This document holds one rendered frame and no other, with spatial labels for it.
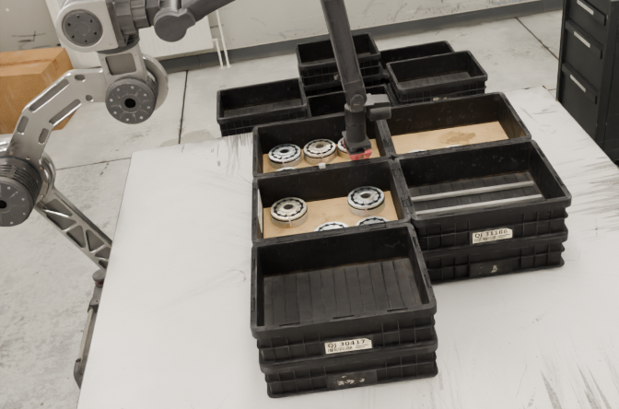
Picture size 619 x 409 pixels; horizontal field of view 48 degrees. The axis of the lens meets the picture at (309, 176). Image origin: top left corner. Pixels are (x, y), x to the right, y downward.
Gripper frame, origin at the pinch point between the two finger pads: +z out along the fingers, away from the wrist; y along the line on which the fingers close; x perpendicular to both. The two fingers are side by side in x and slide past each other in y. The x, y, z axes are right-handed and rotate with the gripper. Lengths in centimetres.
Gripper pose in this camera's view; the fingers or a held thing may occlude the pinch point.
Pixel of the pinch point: (357, 164)
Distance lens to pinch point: 205.7
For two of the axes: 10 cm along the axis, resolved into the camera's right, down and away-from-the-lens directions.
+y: -1.9, -5.2, 8.3
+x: -9.8, 1.7, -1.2
